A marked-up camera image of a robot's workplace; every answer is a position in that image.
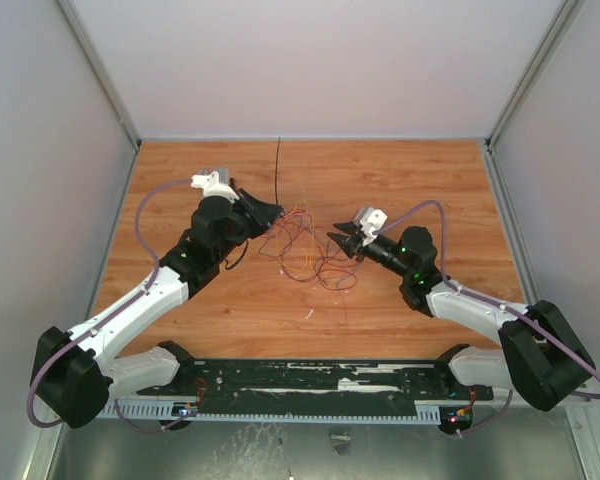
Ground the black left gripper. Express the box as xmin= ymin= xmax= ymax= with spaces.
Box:
xmin=214 ymin=187 xmax=283 ymax=261

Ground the purple wire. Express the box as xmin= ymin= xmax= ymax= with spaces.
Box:
xmin=258 ymin=204 xmax=361 ymax=296

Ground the yellow wire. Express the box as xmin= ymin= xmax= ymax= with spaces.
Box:
xmin=274 ymin=199 xmax=331 ymax=281

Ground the black zip tie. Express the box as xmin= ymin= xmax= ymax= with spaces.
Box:
xmin=274 ymin=136 xmax=281 ymax=204

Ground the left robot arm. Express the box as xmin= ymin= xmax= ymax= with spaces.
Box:
xmin=26 ymin=189 xmax=283 ymax=428

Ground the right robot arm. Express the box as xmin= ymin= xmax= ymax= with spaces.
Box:
xmin=328 ymin=222 xmax=595 ymax=411

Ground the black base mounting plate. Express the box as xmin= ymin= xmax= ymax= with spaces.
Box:
xmin=139 ymin=359 xmax=493 ymax=407

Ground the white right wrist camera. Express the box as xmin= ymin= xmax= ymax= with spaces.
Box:
xmin=354 ymin=206 xmax=387 ymax=246

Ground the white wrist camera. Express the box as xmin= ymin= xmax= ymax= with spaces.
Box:
xmin=191 ymin=167 xmax=238 ymax=203
xmin=354 ymin=206 xmax=387 ymax=246

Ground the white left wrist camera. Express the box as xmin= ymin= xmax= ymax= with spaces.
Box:
xmin=191 ymin=167 xmax=238 ymax=203

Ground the grey slotted cable duct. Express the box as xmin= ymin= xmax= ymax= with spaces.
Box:
xmin=97 ymin=396 xmax=441 ymax=425

